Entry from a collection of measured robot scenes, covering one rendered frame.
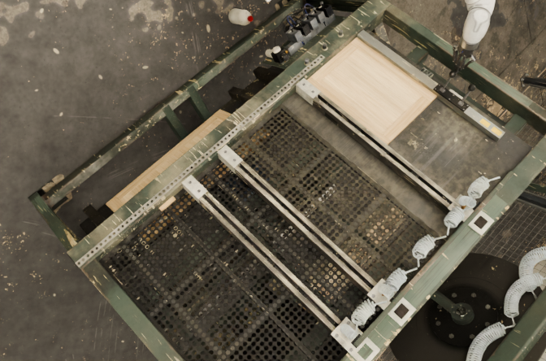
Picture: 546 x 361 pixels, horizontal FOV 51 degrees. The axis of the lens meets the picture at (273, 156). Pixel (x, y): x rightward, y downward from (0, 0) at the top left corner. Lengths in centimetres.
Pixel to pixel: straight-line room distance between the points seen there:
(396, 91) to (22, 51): 201
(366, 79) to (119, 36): 145
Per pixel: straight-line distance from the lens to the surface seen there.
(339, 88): 310
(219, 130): 293
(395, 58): 322
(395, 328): 256
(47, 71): 341
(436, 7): 520
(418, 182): 282
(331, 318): 256
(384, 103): 307
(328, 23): 336
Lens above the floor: 326
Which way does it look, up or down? 50 degrees down
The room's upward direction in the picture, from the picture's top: 116 degrees clockwise
